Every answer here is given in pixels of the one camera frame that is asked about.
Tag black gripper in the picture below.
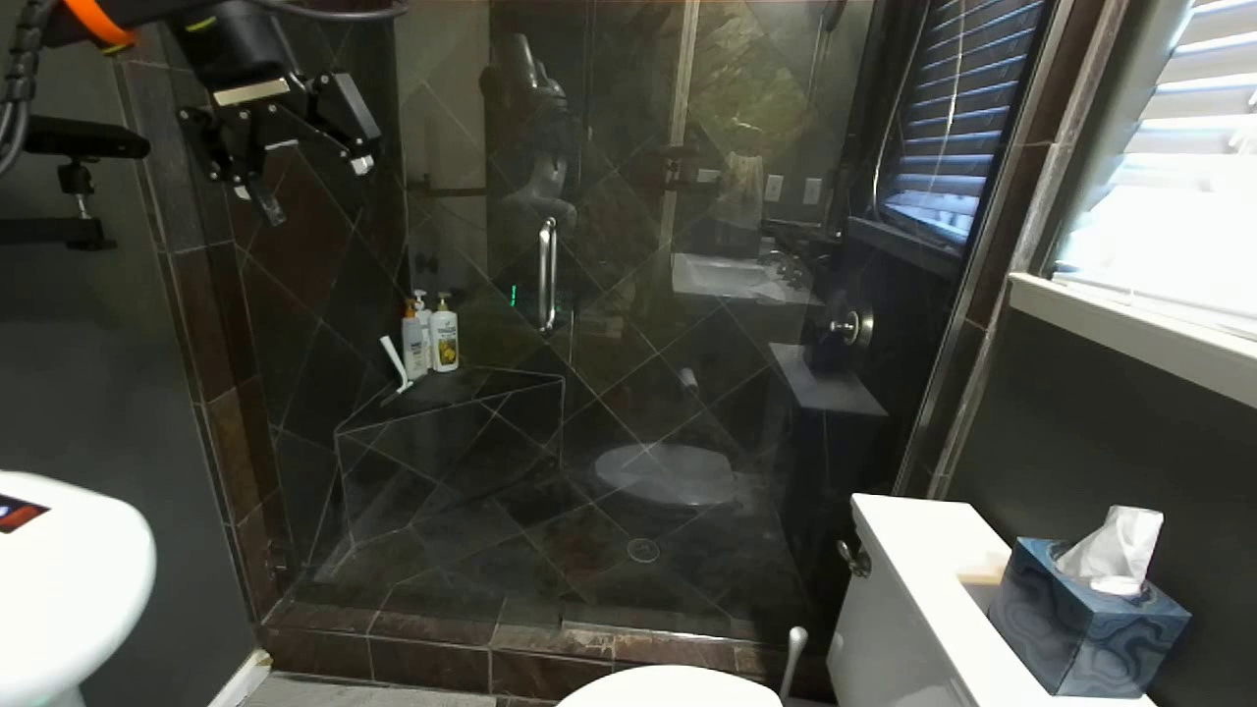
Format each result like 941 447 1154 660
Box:
172 0 384 228

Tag glass shower door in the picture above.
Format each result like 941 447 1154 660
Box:
169 0 573 625

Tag metal door handle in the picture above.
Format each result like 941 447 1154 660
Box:
532 211 569 338

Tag white razor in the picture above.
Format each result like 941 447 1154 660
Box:
376 331 416 399

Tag yellow label pump bottle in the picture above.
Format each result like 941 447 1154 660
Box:
427 293 467 383

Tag tiled corner shower bench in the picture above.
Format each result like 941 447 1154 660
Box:
331 371 573 586

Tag fixed glass shower panel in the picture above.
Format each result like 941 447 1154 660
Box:
561 0 921 645

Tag brown tiled shower curb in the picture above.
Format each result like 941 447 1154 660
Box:
257 592 797 702

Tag chrome shower valve knob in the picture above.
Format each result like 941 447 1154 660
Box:
836 308 882 354

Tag white toilet bowl with lid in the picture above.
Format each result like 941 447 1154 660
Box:
554 660 791 707

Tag chrome flush lever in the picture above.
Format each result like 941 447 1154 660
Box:
836 530 875 582

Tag white toilet brush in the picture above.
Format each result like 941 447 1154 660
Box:
777 622 814 702

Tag white toilet tank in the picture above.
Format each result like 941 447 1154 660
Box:
823 489 1165 707

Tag gray window sill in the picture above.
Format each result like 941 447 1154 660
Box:
1007 269 1257 414

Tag white window blinds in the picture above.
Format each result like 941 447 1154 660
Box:
1044 0 1257 331

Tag blue tissue box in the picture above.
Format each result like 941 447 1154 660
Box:
987 502 1195 698

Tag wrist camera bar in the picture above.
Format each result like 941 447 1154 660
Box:
207 75 307 114

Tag black camera stand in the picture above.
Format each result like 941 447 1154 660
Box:
0 114 154 251

